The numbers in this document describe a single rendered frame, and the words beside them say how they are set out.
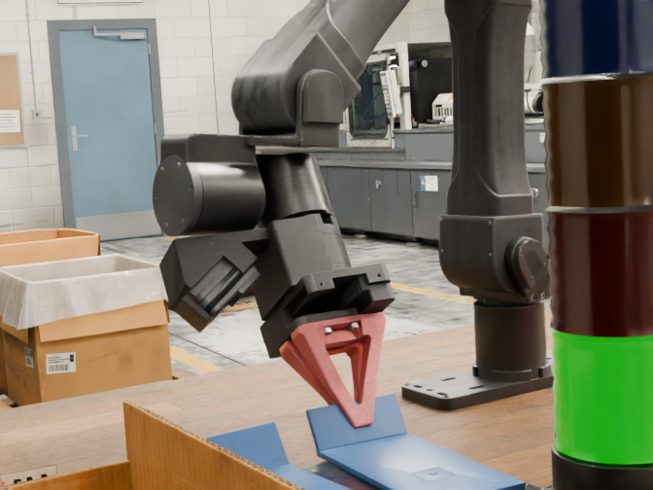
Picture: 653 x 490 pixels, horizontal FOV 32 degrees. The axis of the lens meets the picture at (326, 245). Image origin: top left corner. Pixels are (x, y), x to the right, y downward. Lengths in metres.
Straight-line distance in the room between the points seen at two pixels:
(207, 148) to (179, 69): 11.17
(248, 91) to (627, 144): 0.57
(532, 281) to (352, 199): 9.44
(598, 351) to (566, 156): 0.05
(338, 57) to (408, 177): 8.67
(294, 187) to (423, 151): 8.47
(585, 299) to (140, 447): 0.48
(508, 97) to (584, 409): 0.68
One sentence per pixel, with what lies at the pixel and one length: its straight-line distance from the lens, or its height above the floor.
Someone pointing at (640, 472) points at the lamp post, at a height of 1.05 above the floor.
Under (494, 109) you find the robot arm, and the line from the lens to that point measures 0.98.
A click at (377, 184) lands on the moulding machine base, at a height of 0.51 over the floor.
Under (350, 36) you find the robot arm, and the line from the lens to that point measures 0.86.
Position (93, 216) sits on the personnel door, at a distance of 11.66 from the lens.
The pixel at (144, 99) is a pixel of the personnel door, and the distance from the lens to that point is 11.81.
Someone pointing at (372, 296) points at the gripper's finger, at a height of 1.02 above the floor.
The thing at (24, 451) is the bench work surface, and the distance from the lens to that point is 0.94.
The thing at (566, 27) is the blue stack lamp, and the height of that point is 1.17.
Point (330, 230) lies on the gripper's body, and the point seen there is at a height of 1.07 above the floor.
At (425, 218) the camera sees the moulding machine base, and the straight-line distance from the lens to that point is 9.35.
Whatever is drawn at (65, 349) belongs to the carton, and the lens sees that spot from 4.03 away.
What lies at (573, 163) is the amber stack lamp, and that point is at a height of 1.13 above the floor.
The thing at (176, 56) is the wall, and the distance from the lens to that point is 11.97.
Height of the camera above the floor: 1.15
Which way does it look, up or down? 7 degrees down
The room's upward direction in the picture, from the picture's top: 3 degrees counter-clockwise
